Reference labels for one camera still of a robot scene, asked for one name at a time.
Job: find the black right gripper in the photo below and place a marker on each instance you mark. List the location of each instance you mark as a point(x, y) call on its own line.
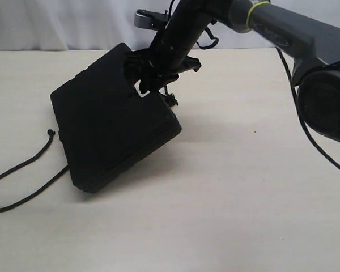
point(168, 56)

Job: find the black plastic case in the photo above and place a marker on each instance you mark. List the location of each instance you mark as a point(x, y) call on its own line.
point(105, 126)

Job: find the white curtain backdrop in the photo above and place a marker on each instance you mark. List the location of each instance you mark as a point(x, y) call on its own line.
point(100, 25)

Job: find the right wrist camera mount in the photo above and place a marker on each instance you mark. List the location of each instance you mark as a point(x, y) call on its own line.
point(150, 20)

